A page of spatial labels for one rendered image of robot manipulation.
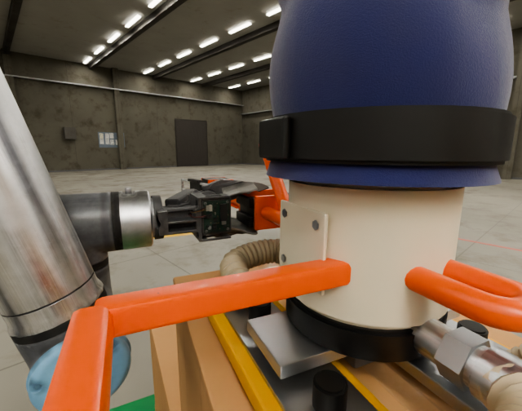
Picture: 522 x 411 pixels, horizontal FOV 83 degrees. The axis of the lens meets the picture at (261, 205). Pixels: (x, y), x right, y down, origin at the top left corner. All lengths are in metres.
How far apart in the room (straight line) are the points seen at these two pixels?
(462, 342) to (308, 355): 0.12
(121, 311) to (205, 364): 0.20
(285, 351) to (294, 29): 0.28
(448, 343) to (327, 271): 0.11
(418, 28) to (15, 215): 0.34
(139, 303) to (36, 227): 0.15
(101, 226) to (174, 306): 0.27
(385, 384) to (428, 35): 0.32
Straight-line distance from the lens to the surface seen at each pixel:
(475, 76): 0.26
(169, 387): 0.98
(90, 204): 0.47
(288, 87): 0.27
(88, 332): 0.19
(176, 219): 0.47
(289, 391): 0.31
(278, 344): 0.32
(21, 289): 0.35
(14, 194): 0.33
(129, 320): 0.21
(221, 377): 0.37
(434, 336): 0.30
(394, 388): 0.38
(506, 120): 0.28
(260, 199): 0.50
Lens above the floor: 1.18
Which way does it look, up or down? 11 degrees down
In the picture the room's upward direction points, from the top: straight up
